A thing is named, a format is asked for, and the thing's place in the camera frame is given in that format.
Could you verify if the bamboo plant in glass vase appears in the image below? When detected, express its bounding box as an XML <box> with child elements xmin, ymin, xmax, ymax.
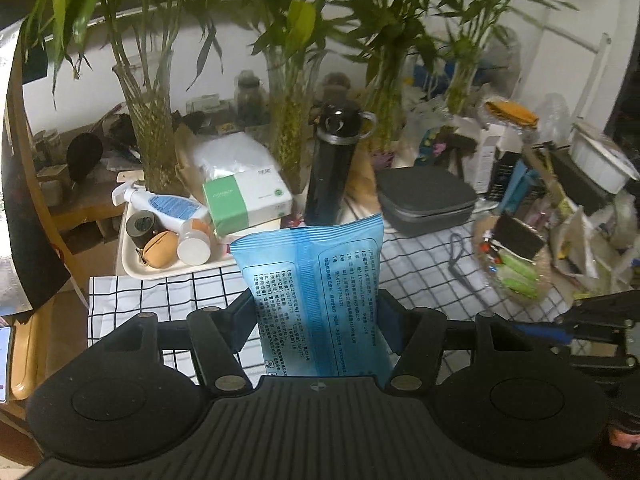
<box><xmin>345</xmin><ymin>0</ymin><xmax>441</xmax><ymax>153</ymax></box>
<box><xmin>430</xmin><ymin>0</ymin><xmax>576</xmax><ymax>116</ymax></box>
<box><xmin>25</xmin><ymin>0</ymin><xmax>226</xmax><ymax>196</ymax></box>
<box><xmin>220</xmin><ymin>0</ymin><xmax>351</xmax><ymax>193</ymax></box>

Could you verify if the white plastic bag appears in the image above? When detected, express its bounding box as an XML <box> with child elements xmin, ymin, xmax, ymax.
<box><xmin>192</xmin><ymin>132</ymin><xmax>278</xmax><ymax>183</ymax></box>

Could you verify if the green and white tissue pack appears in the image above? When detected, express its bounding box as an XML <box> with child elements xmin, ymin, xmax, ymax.
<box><xmin>202</xmin><ymin>167</ymin><xmax>293</xmax><ymax>238</ymax></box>

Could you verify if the white spray bottle blue label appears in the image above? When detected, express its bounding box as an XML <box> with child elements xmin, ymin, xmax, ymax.
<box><xmin>111</xmin><ymin>181</ymin><xmax>213</xmax><ymax>233</ymax></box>

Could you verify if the checkered tablecloth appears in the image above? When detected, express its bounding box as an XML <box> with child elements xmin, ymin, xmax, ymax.
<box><xmin>87</xmin><ymin>225</ymin><xmax>591</xmax><ymax>376</ymax></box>

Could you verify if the black cylindrical container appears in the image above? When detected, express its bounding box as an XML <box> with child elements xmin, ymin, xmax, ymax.
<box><xmin>125</xmin><ymin>210</ymin><xmax>161</xmax><ymax>251</ymax></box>

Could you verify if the white pill bottle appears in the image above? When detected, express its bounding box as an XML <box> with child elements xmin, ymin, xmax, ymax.
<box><xmin>176</xmin><ymin>219</ymin><xmax>213</xmax><ymax>266</ymax></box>

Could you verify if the yellow packet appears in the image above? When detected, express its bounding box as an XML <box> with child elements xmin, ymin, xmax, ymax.
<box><xmin>482</xmin><ymin>100</ymin><xmax>541</xmax><ymax>127</ymax></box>

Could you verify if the blue wet wipes pack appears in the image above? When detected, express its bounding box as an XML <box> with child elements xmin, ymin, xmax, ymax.
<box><xmin>229</xmin><ymin>212</ymin><xmax>393</xmax><ymax>378</ymax></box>

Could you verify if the black round object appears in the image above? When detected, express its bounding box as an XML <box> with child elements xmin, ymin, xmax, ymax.
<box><xmin>67</xmin><ymin>132</ymin><xmax>104</xmax><ymax>183</ymax></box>

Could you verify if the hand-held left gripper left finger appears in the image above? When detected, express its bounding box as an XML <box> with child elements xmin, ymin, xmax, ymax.
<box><xmin>135</xmin><ymin>289</ymin><xmax>262</xmax><ymax>395</ymax></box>

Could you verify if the grey cord loop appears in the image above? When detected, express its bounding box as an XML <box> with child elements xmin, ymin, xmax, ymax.
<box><xmin>448</xmin><ymin>232</ymin><xmax>481</xmax><ymax>281</ymax></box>

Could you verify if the glass jar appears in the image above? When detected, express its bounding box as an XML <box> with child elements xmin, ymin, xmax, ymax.
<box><xmin>235</xmin><ymin>71</ymin><xmax>268</xmax><ymax>126</ymax></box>

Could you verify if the grey zip case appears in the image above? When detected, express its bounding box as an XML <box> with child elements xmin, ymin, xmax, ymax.
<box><xmin>376</xmin><ymin>167</ymin><xmax>478</xmax><ymax>238</ymax></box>

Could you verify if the black thermos bottle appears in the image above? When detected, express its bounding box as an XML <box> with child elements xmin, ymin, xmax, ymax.
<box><xmin>304</xmin><ymin>102</ymin><xmax>377</xmax><ymax>228</ymax></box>

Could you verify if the white carton box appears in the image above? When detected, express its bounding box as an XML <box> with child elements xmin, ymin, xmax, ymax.
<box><xmin>472</xmin><ymin>122</ymin><xmax>506</xmax><ymax>196</ymax></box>

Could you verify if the smartphone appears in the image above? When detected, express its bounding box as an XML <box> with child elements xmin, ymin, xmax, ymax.
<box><xmin>0</xmin><ymin>325</ymin><xmax>13</xmax><ymax>403</ymax></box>

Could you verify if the person's right hand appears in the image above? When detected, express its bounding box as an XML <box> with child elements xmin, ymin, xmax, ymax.
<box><xmin>607</xmin><ymin>425</ymin><xmax>640</xmax><ymax>453</ymax></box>

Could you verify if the white plastic tray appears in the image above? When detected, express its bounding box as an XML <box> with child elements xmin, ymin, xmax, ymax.
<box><xmin>116</xmin><ymin>200</ymin><xmax>241</xmax><ymax>280</ymax></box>

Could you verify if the white ribbed bowl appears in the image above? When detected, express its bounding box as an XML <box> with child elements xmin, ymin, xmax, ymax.
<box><xmin>570</xmin><ymin>122</ymin><xmax>640</xmax><ymax>195</ymax></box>

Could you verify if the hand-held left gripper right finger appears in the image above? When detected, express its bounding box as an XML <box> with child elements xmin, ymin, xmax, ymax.
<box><xmin>379</xmin><ymin>289</ymin><xmax>511</xmax><ymax>392</ymax></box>

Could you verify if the tan egg-shaped pouch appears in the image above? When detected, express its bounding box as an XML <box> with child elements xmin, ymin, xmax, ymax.
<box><xmin>135</xmin><ymin>230</ymin><xmax>180</xmax><ymax>270</ymax></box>

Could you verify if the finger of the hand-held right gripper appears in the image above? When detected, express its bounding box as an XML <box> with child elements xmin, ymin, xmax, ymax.
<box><xmin>510</xmin><ymin>322</ymin><xmax>576</xmax><ymax>346</ymax></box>

